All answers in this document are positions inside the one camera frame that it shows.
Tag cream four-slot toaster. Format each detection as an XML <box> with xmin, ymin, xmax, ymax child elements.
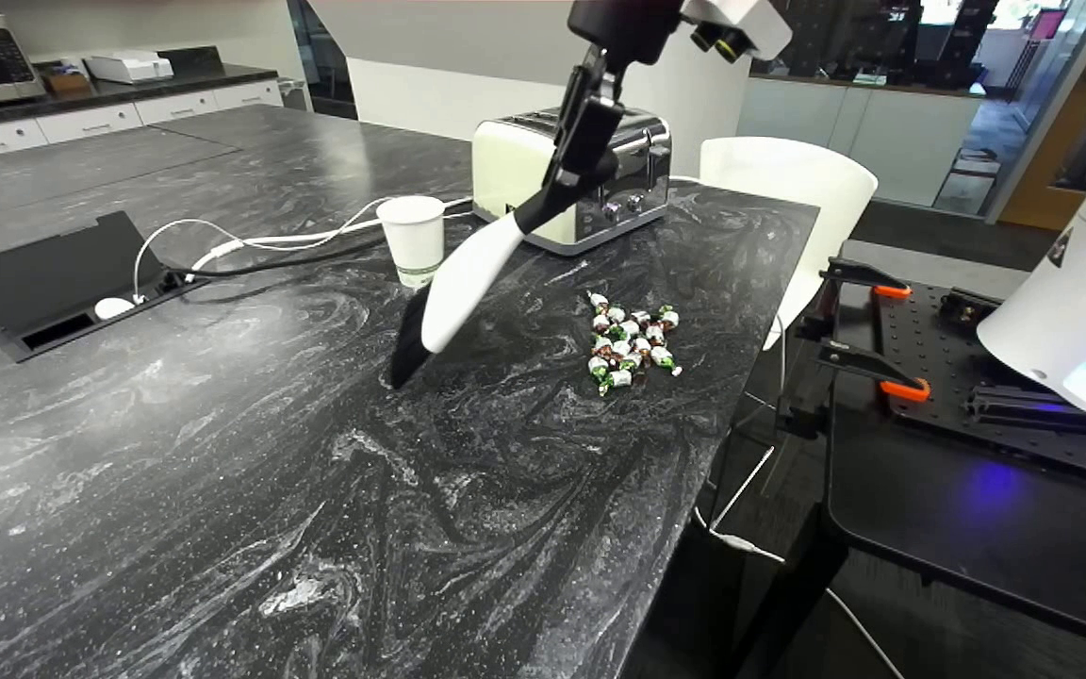
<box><xmin>468</xmin><ymin>105</ymin><xmax>678</xmax><ymax>259</ymax></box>

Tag white power cable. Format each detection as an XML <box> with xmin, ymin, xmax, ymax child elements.
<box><xmin>129</xmin><ymin>192</ymin><xmax>481</xmax><ymax>301</ymax></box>

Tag white countertop appliance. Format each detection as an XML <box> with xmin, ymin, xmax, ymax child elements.
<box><xmin>78</xmin><ymin>45</ymin><xmax>183</xmax><ymax>85</ymax></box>

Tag black power cable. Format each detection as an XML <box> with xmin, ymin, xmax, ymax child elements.
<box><xmin>163</xmin><ymin>227</ymin><xmax>391</xmax><ymax>290</ymax></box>

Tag orange black clamp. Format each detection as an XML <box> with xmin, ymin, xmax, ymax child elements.
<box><xmin>814</xmin><ymin>334</ymin><xmax>938</xmax><ymax>410</ymax></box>
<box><xmin>822</xmin><ymin>256</ymin><xmax>922</xmax><ymax>304</ymax></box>

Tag white paper cup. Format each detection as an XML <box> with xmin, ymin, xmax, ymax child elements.
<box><xmin>372</xmin><ymin>192</ymin><xmax>454</xmax><ymax>299</ymax></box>

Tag white plug adapter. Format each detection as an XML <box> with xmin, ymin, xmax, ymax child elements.
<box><xmin>90</xmin><ymin>290</ymin><xmax>145</xmax><ymax>323</ymax></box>

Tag white plastic chair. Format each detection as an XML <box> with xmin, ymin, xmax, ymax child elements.
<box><xmin>693</xmin><ymin>132</ymin><xmax>882</xmax><ymax>353</ymax></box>

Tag black breadboard robot table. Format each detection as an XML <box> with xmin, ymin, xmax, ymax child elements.
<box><xmin>745</xmin><ymin>236</ymin><xmax>1086</xmax><ymax>656</ymax></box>

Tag wooden door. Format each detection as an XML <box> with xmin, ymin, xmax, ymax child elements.
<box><xmin>995</xmin><ymin>0</ymin><xmax>1086</xmax><ymax>236</ymax></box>

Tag white kitchen counter cabinets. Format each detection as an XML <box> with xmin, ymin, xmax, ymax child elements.
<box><xmin>0</xmin><ymin>73</ymin><xmax>286</xmax><ymax>169</ymax></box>

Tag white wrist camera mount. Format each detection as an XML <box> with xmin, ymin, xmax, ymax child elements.
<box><xmin>674</xmin><ymin>0</ymin><xmax>795</xmax><ymax>69</ymax></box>

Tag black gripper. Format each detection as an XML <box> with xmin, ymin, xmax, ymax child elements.
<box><xmin>560</xmin><ymin>0</ymin><xmax>685</xmax><ymax>192</ymax></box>

